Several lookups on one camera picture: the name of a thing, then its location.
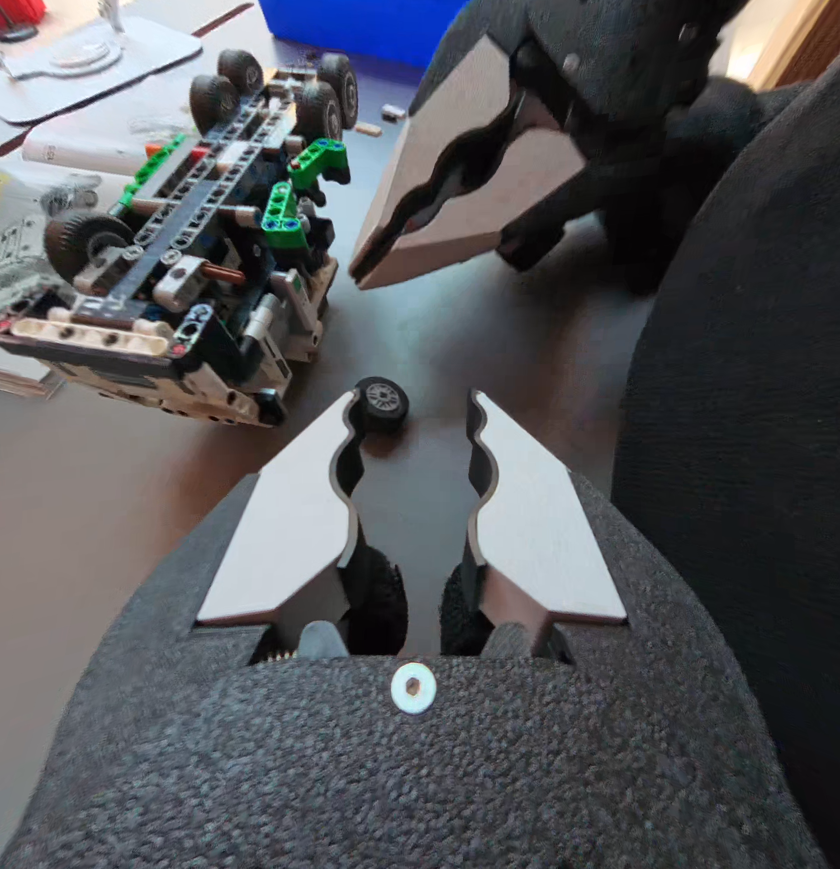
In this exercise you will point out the blue plastic bin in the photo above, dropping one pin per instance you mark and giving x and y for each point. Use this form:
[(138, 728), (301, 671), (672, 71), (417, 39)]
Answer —
[(352, 27)]

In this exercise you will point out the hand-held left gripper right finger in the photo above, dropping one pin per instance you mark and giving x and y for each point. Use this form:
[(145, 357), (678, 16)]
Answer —
[(542, 536)]

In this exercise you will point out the black lego wheel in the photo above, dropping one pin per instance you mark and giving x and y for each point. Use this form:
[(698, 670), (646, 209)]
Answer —
[(382, 405)]

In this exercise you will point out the white metal sign stand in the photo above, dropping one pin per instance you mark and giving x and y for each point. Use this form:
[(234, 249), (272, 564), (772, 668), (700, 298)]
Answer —
[(141, 61)]

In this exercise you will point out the red plastic bin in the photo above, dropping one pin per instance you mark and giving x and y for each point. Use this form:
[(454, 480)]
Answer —
[(12, 12)]

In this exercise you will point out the person's black clothing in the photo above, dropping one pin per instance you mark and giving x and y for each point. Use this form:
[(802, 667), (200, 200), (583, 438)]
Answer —
[(745, 475)]

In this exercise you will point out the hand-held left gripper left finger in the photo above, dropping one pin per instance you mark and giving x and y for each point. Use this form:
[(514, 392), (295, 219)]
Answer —
[(284, 536)]

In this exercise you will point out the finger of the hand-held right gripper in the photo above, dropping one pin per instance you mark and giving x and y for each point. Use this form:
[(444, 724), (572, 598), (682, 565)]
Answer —
[(433, 129), (474, 217)]

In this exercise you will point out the lego truck chassis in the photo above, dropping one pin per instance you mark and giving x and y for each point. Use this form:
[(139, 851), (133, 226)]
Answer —
[(189, 203)]

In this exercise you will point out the lego instruction booklet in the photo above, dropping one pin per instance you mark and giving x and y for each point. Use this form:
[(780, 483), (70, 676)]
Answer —
[(26, 224)]

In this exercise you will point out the small grey lego piece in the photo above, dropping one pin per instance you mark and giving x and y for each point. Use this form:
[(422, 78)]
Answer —
[(394, 112)]

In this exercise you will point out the wooden wall panel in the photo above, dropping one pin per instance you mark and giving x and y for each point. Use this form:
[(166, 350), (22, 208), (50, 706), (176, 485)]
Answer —
[(820, 41)]

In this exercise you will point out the small tan lego piece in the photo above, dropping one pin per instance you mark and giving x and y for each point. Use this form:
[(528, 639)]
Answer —
[(369, 129)]

